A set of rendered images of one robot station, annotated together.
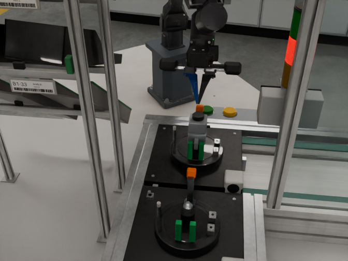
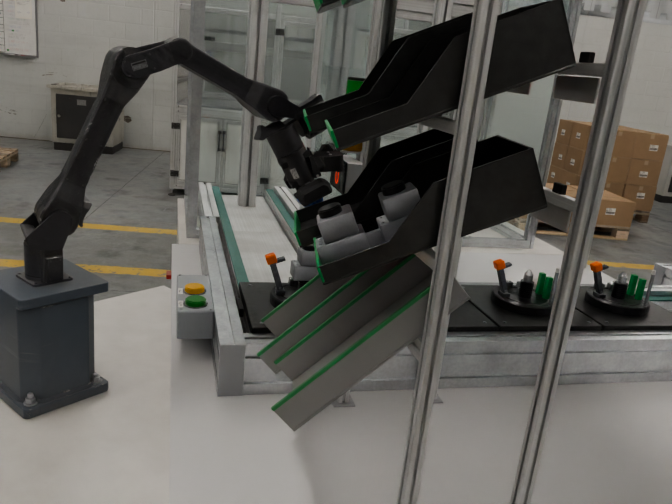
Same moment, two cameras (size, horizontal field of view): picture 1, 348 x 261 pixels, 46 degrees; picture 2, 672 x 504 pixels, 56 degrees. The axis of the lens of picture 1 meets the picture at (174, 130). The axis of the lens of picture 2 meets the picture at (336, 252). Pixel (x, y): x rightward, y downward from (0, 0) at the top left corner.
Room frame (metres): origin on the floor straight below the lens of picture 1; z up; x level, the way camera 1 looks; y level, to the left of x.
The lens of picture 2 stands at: (1.24, 1.06, 1.44)
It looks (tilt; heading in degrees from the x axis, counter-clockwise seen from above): 17 degrees down; 247
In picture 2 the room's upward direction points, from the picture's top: 6 degrees clockwise
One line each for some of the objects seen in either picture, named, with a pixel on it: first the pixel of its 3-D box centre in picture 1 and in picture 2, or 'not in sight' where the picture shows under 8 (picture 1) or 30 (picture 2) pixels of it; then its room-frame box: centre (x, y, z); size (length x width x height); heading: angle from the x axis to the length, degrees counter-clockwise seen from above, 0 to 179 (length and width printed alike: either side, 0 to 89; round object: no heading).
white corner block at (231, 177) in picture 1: (233, 182); not in sight; (0.73, -0.14, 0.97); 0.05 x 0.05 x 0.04; 83
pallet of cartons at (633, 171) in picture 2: not in sight; (601, 168); (-4.76, -5.04, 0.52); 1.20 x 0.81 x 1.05; 74
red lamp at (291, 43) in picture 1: (301, 49); not in sight; (0.70, -0.23, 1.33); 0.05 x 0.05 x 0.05
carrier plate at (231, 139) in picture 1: (196, 156); (303, 307); (0.84, -0.06, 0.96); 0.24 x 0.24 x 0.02; 83
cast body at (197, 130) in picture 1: (197, 128); (313, 260); (0.82, -0.06, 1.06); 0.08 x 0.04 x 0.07; 173
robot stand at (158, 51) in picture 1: (173, 71); (46, 334); (1.31, 0.00, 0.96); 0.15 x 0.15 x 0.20; 29
